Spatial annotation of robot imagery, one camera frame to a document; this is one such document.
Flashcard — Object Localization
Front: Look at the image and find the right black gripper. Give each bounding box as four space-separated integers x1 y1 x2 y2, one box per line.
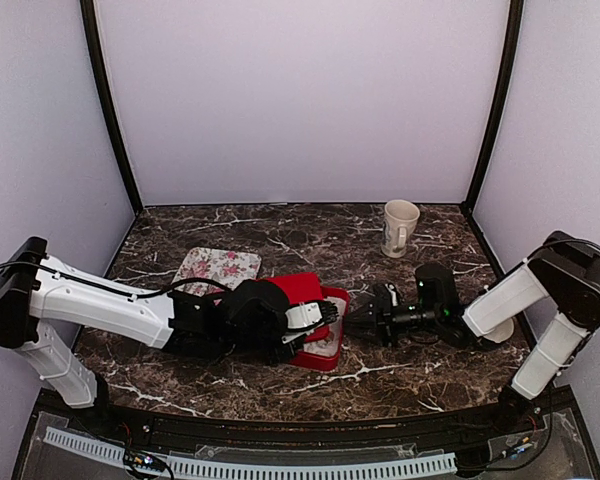
343 292 441 349

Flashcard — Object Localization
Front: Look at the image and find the red box lid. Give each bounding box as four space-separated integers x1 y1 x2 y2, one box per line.
266 272 324 305

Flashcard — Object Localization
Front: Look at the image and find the red box with paper cups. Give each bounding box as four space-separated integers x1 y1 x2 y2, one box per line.
289 287 350 372

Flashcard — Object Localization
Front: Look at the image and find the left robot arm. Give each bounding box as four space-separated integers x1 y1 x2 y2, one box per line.
0 237 320 436

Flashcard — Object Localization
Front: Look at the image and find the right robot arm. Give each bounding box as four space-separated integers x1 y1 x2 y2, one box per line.
344 231 600 434

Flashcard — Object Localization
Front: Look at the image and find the floral rectangular tray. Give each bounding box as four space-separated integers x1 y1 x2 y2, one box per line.
172 247 262 289

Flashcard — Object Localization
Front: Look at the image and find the cream ceramic mug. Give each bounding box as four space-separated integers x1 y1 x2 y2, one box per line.
381 199 420 258

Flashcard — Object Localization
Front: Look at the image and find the white and dark bowl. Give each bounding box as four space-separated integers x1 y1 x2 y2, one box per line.
483 318 515 344

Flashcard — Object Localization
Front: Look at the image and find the small circuit board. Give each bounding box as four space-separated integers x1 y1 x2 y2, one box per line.
122 449 167 473

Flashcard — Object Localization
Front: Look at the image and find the black front table rail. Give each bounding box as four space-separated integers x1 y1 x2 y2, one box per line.
91 405 521 450

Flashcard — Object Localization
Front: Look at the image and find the white slotted cable duct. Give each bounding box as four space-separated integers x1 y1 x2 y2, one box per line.
43 427 457 479

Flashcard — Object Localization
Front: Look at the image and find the right black frame post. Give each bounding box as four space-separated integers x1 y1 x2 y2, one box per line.
464 0 525 206

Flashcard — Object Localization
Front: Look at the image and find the black frame post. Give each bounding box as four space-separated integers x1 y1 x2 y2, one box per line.
464 0 525 206
79 0 144 215

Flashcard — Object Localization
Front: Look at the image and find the left black frame post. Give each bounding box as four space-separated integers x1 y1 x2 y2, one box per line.
79 0 144 215

